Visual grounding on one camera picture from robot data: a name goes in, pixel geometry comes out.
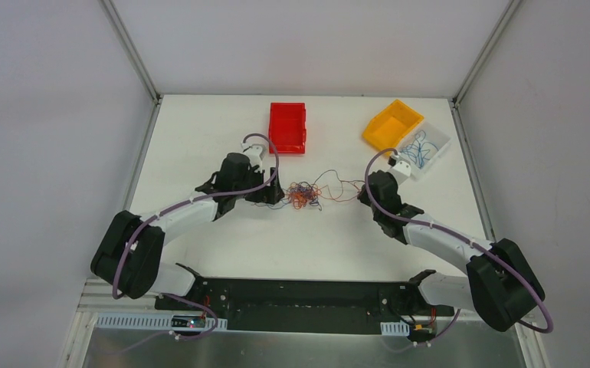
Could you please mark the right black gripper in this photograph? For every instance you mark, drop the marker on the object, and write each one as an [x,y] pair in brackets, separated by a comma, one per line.
[367,195]

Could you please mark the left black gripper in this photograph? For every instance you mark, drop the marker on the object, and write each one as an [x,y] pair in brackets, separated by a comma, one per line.
[267,192]

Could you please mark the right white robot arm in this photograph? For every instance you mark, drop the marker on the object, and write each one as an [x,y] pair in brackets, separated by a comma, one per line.
[497,282]

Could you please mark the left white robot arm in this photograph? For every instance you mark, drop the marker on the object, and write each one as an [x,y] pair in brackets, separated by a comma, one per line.
[129,257]

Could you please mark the yellow plastic bin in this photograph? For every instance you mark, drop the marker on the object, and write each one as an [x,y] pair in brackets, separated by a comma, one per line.
[390,126]

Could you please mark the clear white plastic bin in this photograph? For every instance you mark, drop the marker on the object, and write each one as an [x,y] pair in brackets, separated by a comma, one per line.
[423,147]

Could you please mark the red plastic bin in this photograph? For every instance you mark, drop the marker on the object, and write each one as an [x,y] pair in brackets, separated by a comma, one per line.
[287,127]

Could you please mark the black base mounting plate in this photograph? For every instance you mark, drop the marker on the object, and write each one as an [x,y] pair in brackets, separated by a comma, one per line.
[340,307]

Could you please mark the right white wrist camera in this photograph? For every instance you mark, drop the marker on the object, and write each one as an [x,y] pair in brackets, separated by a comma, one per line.
[399,169]

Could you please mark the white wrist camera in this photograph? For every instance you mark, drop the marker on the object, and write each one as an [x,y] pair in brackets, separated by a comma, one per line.
[254,152]
[399,169]

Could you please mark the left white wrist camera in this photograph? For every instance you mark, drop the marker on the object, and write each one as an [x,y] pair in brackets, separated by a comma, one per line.
[254,152]

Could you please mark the right white cable duct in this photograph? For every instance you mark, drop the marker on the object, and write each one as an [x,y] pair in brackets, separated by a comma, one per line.
[395,329]

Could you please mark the white cable duct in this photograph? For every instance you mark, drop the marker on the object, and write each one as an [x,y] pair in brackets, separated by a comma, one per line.
[395,329]
[143,321]

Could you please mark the left white cable duct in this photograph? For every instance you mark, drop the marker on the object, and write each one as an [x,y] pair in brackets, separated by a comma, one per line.
[143,321]

